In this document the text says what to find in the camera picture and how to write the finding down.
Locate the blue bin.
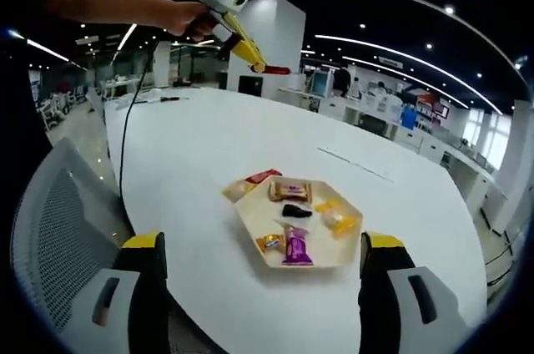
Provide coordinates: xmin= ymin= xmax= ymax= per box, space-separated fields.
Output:
xmin=400 ymin=105 xmax=418 ymax=129

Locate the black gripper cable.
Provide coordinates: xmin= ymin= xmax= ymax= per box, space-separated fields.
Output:
xmin=118 ymin=36 xmax=159 ymax=201

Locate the grey mesh office chair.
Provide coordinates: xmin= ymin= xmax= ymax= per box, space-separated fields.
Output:
xmin=10 ymin=136 xmax=135 ymax=332

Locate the person's left hand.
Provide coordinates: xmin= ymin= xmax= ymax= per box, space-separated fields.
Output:
xmin=165 ymin=0 xmax=217 ymax=43

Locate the white square column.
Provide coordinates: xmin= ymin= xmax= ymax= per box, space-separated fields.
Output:
xmin=226 ymin=0 xmax=308 ymax=101
xmin=495 ymin=99 xmax=534 ymax=224

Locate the tan purple-label snack packet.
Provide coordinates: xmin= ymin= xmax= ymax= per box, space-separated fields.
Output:
xmin=268 ymin=180 xmax=315 ymax=204

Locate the row of white chairs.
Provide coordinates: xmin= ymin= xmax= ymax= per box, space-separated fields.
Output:
xmin=37 ymin=81 xmax=87 ymax=132

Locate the red wall display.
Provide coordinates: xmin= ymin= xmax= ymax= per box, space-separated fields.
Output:
xmin=415 ymin=93 xmax=452 ymax=122

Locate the person's dark clothing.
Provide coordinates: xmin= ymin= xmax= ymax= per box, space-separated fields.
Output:
xmin=0 ymin=53 xmax=53 ymax=154

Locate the cream hexagonal container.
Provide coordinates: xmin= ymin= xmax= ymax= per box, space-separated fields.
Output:
xmin=233 ymin=180 xmax=363 ymax=271

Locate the orange clear snack packet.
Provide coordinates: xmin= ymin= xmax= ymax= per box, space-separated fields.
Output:
xmin=314 ymin=199 xmax=363 ymax=239

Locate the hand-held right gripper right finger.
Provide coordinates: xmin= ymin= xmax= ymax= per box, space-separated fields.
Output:
xmin=357 ymin=230 xmax=477 ymax=354

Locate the long white office counter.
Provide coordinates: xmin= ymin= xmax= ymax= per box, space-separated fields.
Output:
xmin=277 ymin=85 xmax=509 ymax=221

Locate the black office chair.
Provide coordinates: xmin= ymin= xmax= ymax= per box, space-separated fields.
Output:
xmin=358 ymin=113 xmax=388 ymax=137
xmin=237 ymin=75 xmax=264 ymax=97

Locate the small gold candy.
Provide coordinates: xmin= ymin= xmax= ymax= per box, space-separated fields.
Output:
xmin=254 ymin=232 xmax=288 ymax=254

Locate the purple snack packet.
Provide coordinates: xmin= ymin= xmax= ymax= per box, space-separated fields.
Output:
xmin=281 ymin=224 xmax=315 ymax=266

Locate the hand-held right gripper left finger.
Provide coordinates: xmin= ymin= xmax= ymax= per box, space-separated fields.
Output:
xmin=62 ymin=230 xmax=172 ymax=354

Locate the red snack packet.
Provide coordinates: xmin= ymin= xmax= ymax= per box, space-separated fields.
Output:
xmin=244 ymin=168 xmax=284 ymax=185

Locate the maroon snack packet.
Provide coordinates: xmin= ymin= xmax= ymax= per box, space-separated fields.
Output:
xmin=280 ymin=202 xmax=314 ymax=220

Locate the light blue screen display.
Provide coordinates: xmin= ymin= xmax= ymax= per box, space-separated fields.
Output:
xmin=311 ymin=69 xmax=335 ymax=97

